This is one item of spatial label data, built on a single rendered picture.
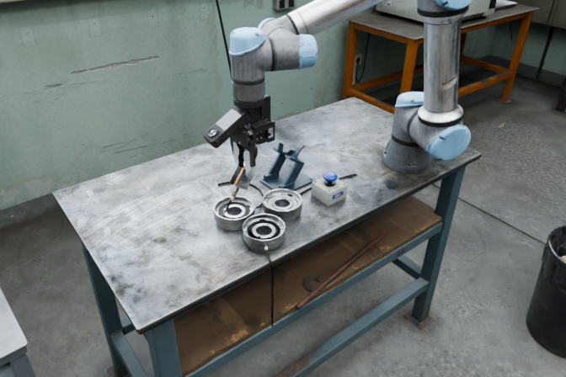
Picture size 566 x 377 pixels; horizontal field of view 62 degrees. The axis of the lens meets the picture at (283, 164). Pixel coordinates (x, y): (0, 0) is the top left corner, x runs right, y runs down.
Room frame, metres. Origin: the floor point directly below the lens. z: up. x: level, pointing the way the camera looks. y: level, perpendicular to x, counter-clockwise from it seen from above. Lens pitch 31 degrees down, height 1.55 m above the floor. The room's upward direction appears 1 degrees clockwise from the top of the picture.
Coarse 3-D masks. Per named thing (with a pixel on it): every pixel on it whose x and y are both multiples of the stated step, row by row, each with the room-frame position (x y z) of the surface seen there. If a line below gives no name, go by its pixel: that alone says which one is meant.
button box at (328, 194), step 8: (312, 184) 1.09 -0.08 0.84; (320, 184) 1.08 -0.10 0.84; (328, 184) 1.08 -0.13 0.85; (336, 184) 1.08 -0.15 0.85; (344, 184) 1.08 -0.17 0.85; (312, 192) 1.09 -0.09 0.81; (320, 192) 1.07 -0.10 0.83; (328, 192) 1.05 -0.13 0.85; (336, 192) 1.06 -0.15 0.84; (344, 192) 1.08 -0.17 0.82; (320, 200) 1.07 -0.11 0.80; (328, 200) 1.04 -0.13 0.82; (336, 200) 1.06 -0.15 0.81
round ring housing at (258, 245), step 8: (256, 216) 0.94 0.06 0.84; (264, 216) 0.95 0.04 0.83; (272, 216) 0.94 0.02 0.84; (248, 224) 0.92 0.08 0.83; (264, 224) 0.92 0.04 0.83; (280, 224) 0.92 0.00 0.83; (256, 232) 0.89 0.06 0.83; (264, 232) 0.92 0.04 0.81; (272, 232) 0.89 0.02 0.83; (280, 232) 0.89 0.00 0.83; (248, 240) 0.86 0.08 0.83; (256, 240) 0.85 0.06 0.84; (264, 240) 0.85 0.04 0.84; (272, 240) 0.85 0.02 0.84; (280, 240) 0.87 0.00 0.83; (256, 248) 0.86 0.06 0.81; (272, 248) 0.86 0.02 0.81
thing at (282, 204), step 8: (272, 192) 1.06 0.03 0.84; (280, 192) 1.06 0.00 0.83; (288, 192) 1.06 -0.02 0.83; (296, 192) 1.05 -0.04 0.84; (264, 200) 1.02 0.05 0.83; (272, 200) 1.02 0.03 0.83; (280, 200) 1.03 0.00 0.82; (288, 200) 1.03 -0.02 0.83; (296, 200) 1.03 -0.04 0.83; (264, 208) 0.99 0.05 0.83; (280, 208) 0.99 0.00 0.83; (288, 208) 0.99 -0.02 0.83; (296, 208) 0.98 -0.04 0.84; (280, 216) 0.96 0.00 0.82; (288, 216) 0.97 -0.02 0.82; (296, 216) 0.99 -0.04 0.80
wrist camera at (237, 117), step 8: (232, 112) 0.99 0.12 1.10; (240, 112) 0.99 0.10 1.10; (224, 120) 0.98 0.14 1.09; (232, 120) 0.97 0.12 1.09; (240, 120) 0.97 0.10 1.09; (216, 128) 0.96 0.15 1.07; (224, 128) 0.95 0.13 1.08; (232, 128) 0.96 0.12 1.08; (208, 136) 0.94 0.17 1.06; (216, 136) 0.94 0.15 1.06; (224, 136) 0.94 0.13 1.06; (216, 144) 0.93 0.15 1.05
